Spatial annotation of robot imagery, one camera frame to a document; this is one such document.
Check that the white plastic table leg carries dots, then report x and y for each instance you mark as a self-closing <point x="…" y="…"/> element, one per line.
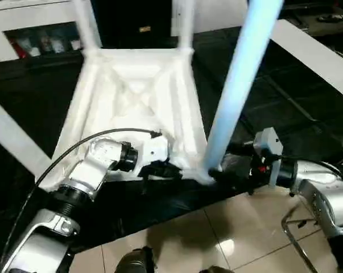
<point x="14" y="133"/>
<point x="239" y="85"/>
<point x="184" y="25"/>
<point x="87" y="28"/>

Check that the white plastic table top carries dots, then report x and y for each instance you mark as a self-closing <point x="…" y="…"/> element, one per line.
<point x="131" y="99"/>

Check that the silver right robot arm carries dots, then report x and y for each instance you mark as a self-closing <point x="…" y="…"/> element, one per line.
<point x="324" y="196"/>

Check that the black work mat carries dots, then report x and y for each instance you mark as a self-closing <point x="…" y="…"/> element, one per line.
<point x="287" y="113"/>

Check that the chrome bent tube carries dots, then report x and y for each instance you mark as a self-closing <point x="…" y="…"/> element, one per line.
<point x="290" y="236"/>

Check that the dark robot left foot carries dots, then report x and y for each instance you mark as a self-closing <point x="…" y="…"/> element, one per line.
<point x="137" y="261"/>

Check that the dark robot foot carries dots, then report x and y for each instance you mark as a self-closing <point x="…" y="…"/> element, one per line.
<point x="216" y="270"/>
<point x="137" y="261"/>

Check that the dark robot right foot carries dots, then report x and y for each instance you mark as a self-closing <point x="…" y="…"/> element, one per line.
<point x="216" y="270"/>

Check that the white flat board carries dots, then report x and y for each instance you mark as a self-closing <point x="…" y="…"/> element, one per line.
<point x="310" y="57"/>

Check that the dark low table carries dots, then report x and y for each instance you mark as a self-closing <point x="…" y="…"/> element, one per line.
<point x="316" y="31"/>

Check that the black box with gold label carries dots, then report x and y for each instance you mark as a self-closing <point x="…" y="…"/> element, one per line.
<point x="125" y="22"/>

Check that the black remote control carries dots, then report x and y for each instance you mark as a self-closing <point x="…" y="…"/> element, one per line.
<point x="333" y="18"/>

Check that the red bottle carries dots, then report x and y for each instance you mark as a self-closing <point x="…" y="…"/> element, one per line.
<point x="19" y="51"/>

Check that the white glass-door cabinet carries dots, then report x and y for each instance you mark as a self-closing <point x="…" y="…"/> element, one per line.
<point x="46" y="14"/>

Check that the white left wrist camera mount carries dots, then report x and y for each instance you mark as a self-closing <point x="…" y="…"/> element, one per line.
<point x="154" y="150"/>

